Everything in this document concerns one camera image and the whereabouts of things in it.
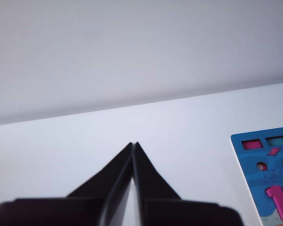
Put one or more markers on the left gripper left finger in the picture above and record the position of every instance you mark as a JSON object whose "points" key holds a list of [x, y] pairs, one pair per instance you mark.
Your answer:
{"points": [[96, 193]]}

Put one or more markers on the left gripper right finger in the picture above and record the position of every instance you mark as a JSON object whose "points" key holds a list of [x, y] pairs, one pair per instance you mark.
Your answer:
{"points": [[155, 193]]}

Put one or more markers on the magenta number one piece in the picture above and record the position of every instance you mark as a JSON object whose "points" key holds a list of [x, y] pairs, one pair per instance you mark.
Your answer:
{"points": [[281, 204]]}

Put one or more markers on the blue wooden number puzzle board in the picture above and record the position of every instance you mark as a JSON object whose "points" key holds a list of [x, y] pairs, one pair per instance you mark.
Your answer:
{"points": [[252, 164]]}

